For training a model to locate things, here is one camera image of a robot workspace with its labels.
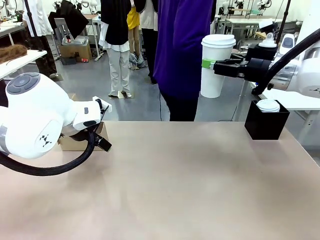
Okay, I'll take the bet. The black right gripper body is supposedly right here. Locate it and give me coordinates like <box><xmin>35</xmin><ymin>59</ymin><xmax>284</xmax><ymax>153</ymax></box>
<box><xmin>239</xmin><ymin>57</ymin><xmax>272</xmax><ymax>82</ymax></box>

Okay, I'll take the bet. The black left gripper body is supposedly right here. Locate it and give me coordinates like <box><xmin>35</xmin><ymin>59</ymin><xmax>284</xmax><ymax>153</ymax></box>
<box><xmin>61</xmin><ymin>121</ymin><xmax>105</xmax><ymax>144</ymax></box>

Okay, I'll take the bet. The tall white lidded paper cup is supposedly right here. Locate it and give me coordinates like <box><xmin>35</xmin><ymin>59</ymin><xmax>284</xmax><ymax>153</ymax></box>
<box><xmin>200</xmin><ymin>34</ymin><xmax>237</xmax><ymax>99</ymax></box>

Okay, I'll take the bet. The small white lidded cup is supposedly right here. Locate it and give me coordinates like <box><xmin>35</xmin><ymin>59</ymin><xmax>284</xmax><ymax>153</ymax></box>
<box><xmin>256</xmin><ymin>98</ymin><xmax>281</xmax><ymax>114</ymax></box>

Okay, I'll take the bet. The black square cup carrier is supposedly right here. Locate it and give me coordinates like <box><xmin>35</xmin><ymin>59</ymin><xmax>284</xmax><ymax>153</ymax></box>
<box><xmin>244</xmin><ymin>99</ymin><xmax>291</xmax><ymax>141</ymax></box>

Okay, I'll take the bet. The brown cardboard box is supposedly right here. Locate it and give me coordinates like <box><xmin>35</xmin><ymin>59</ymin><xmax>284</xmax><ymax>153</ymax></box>
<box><xmin>57</xmin><ymin>121</ymin><xmax>110</xmax><ymax>152</ymax></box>

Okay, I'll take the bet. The white background workbench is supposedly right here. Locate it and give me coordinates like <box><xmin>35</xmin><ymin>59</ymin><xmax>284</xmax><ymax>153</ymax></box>
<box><xmin>216</xmin><ymin>15</ymin><xmax>285</xmax><ymax>51</ymax></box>

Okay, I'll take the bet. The person in purple sweater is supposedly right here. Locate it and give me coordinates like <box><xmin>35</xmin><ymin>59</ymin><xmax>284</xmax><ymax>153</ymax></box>
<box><xmin>152</xmin><ymin>0</ymin><xmax>217</xmax><ymax>122</ymax></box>

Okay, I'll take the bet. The black tripod pole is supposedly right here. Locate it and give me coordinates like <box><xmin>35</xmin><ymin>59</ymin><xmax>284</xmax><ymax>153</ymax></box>
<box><xmin>273</xmin><ymin>0</ymin><xmax>292</xmax><ymax>51</ymax></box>

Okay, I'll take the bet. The small black floor box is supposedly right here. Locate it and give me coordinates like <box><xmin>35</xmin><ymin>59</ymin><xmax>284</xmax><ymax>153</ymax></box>
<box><xmin>60</xmin><ymin>56</ymin><xmax>77</xmax><ymax>67</ymax></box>

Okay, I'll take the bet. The person in white black clothes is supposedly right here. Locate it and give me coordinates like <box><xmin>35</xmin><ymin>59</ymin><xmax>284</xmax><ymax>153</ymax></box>
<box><xmin>133</xmin><ymin>0</ymin><xmax>161</xmax><ymax>85</ymax></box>

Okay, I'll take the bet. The cardboard box on floor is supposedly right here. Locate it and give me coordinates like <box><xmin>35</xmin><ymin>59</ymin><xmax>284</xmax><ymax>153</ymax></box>
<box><xmin>59</xmin><ymin>43</ymin><xmax>93</xmax><ymax>61</ymax></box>

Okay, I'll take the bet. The grey plastic bin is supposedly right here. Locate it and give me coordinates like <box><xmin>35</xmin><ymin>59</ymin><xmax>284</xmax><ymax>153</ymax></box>
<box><xmin>61</xmin><ymin>35</ymin><xmax>90</xmax><ymax>47</ymax></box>

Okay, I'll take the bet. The person in yellow top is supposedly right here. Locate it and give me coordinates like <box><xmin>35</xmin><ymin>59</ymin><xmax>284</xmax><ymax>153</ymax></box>
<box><xmin>126</xmin><ymin>6</ymin><xmax>149</xmax><ymax>70</ymax></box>

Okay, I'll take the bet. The white table with fur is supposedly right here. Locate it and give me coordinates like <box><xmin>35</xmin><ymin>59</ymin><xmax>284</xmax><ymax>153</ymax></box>
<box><xmin>0</xmin><ymin>49</ymin><xmax>48</xmax><ymax>81</ymax></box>

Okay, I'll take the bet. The person in black top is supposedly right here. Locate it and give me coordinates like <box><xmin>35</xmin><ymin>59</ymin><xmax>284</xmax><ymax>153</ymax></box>
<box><xmin>98</xmin><ymin>0</ymin><xmax>134</xmax><ymax>99</ymax></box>

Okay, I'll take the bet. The brown fur pile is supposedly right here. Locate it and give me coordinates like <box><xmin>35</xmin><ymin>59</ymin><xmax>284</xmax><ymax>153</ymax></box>
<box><xmin>0</xmin><ymin>44</ymin><xmax>28</xmax><ymax>65</ymax></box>

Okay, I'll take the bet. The grey metal chair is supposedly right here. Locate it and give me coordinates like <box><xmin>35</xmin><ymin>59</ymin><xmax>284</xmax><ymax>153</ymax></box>
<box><xmin>53</xmin><ymin>17</ymin><xmax>74</xmax><ymax>42</ymax></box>

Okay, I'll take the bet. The person in white coat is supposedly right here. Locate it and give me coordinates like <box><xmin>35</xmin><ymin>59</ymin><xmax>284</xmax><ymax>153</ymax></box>
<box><xmin>22</xmin><ymin>0</ymin><xmax>59</xmax><ymax>79</ymax></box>

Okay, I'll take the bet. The black hanging cloth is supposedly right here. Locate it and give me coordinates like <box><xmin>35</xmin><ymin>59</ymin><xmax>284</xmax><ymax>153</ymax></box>
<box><xmin>47</xmin><ymin>0</ymin><xmax>90</xmax><ymax>40</ymax></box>

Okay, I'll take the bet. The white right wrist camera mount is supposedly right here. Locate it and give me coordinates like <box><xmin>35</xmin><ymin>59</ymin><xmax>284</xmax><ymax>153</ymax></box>
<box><xmin>246</xmin><ymin>20</ymin><xmax>279</xmax><ymax>61</ymax></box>

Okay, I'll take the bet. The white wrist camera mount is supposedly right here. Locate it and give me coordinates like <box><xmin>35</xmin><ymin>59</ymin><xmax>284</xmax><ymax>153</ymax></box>
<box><xmin>92</xmin><ymin>95</ymin><xmax>113</xmax><ymax>114</ymax></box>
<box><xmin>246</xmin><ymin>20</ymin><xmax>279</xmax><ymax>61</ymax></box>

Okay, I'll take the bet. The black sleeved right arm cable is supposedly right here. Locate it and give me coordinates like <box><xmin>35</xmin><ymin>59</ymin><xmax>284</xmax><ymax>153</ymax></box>
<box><xmin>251</xmin><ymin>26</ymin><xmax>320</xmax><ymax>96</ymax></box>

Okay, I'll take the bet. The black sleeved arm cable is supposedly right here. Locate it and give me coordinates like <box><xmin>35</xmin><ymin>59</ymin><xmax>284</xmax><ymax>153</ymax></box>
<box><xmin>0</xmin><ymin>129</ymin><xmax>98</xmax><ymax>176</ymax></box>
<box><xmin>251</xmin><ymin>26</ymin><xmax>320</xmax><ymax>96</ymax></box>

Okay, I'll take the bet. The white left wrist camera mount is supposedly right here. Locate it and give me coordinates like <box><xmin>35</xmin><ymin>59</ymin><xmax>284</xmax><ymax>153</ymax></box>
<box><xmin>92</xmin><ymin>95</ymin><xmax>113</xmax><ymax>114</ymax></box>

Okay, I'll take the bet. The black sleeved left arm cable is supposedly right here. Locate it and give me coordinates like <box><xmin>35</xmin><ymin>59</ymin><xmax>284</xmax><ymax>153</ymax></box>
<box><xmin>0</xmin><ymin>129</ymin><xmax>98</xmax><ymax>176</ymax></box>

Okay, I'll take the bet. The white metal frame table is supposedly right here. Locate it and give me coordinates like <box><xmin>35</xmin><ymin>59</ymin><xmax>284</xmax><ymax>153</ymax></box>
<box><xmin>83</xmin><ymin>13</ymin><xmax>105</xmax><ymax>62</ymax></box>

